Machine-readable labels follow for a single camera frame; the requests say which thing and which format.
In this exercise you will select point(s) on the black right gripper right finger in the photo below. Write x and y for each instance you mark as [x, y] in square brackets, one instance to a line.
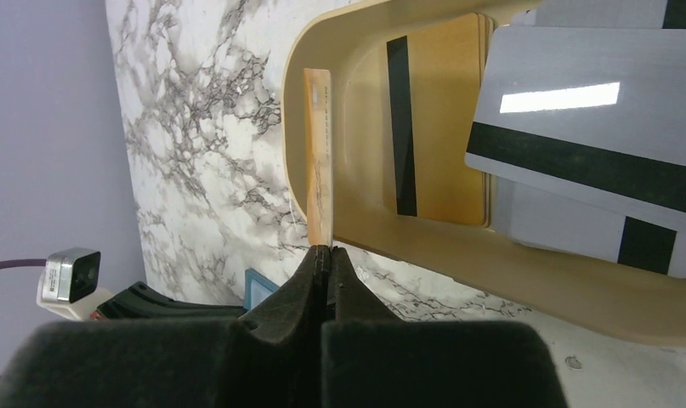
[371, 358]

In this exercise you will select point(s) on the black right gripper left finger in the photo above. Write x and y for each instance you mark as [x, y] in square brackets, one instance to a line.
[269, 357]

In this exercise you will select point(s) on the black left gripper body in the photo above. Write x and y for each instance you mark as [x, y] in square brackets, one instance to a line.
[139, 301]

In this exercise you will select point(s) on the orange gold credit card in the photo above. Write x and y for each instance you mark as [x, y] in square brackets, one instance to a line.
[317, 86]

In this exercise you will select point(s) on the grey card lower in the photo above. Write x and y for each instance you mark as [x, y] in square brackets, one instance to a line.
[539, 219]

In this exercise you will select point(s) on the grey card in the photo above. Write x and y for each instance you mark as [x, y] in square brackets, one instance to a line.
[597, 115]
[539, 219]

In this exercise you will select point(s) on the gold card with stripe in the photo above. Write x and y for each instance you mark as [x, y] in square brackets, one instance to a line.
[430, 80]

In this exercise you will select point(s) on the grey card upper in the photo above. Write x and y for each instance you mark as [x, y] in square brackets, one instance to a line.
[597, 115]

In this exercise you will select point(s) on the cream oval tray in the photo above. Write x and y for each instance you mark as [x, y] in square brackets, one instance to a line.
[608, 298]

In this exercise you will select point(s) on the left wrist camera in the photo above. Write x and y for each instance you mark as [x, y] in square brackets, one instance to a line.
[68, 285]

